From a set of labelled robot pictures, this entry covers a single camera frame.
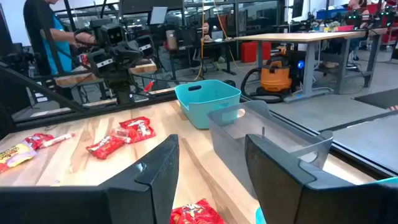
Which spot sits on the person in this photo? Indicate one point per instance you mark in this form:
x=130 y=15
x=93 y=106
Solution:
x=59 y=49
x=206 y=31

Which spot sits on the dark teal plastic bin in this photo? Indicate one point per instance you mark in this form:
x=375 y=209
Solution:
x=205 y=109

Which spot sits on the red Skittles candy bag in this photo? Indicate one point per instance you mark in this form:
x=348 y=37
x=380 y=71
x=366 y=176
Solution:
x=104 y=147
x=196 y=214
x=140 y=129
x=37 y=140

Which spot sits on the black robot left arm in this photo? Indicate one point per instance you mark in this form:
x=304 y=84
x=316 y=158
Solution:
x=121 y=90

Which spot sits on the yellow Sour Patch bag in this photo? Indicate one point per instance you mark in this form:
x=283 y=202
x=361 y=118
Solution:
x=15 y=154

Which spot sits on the wooden workbench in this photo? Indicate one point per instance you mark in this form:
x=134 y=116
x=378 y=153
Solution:
x=143 y=68

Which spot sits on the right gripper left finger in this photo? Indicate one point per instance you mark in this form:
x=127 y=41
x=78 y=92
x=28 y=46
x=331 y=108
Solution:
x=149 y=193

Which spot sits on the white screen monitor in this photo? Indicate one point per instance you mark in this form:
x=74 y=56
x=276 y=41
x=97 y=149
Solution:
x=158 y=15

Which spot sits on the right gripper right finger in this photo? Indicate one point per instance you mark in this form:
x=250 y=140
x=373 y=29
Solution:
x=280 y=186

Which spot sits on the black floor mat striped edge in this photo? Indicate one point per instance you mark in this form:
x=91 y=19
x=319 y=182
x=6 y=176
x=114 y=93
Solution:
x=379 y=99

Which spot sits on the wooden desk grey legs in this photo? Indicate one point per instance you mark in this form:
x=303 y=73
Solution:
x=295 y=36

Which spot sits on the pink candy roll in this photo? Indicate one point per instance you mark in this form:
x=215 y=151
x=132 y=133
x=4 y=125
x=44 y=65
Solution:
x=119 y=133
x=59 y=139

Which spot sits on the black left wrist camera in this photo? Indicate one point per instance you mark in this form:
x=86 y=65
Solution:
x=113 y=35

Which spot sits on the grey translucent plastic bin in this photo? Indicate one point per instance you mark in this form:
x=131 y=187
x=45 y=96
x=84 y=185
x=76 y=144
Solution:
x=230 y=143

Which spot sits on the red cabinet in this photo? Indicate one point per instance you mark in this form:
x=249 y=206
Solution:
x=250 y=51

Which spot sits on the orange shop vacuum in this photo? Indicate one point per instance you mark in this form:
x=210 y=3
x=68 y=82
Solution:
x=275 y=77

